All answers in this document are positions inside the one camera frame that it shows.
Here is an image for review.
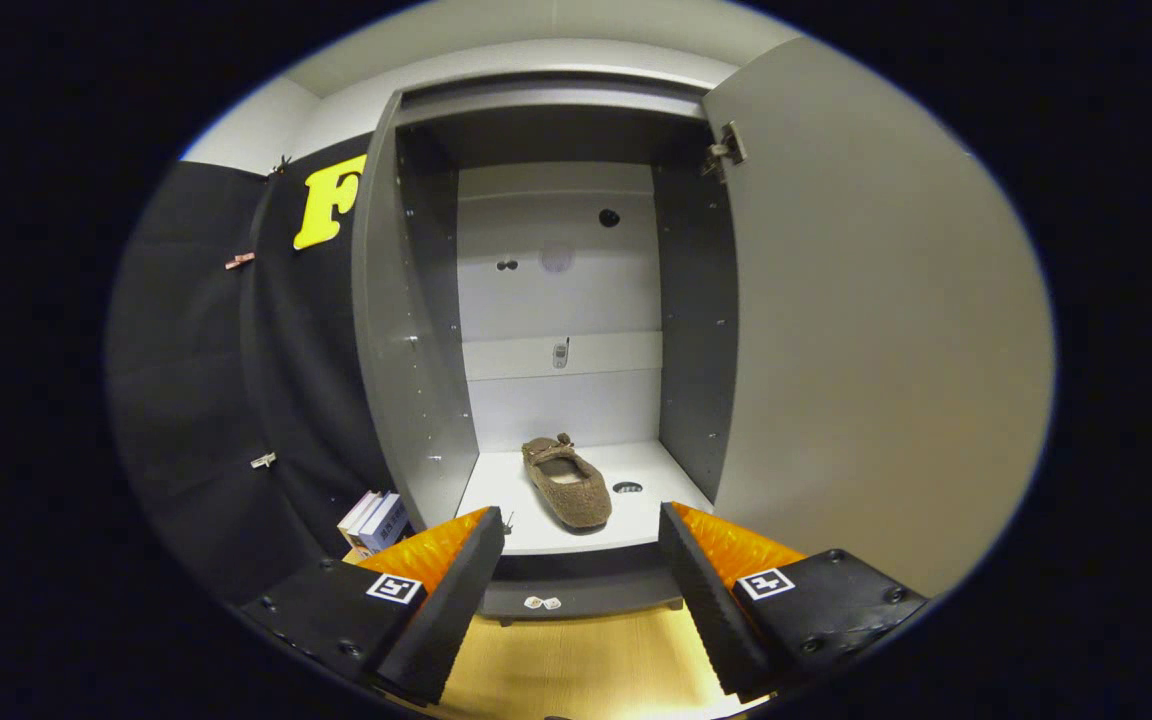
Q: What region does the metal door hinge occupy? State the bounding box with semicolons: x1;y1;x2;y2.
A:
704;121;749;179

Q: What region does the grey shoe cabinet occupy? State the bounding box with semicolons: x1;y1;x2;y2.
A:
351;70;742;626

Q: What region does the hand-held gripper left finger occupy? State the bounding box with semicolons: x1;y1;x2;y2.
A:
239;508;505;706

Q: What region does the black backdrop cloth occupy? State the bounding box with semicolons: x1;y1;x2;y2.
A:
106;135;407;606

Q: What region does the brown fuzzy shoe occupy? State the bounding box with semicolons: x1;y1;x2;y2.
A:
521;433;614;531

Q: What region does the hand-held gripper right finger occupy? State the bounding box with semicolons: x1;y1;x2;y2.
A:
658;503;929;701

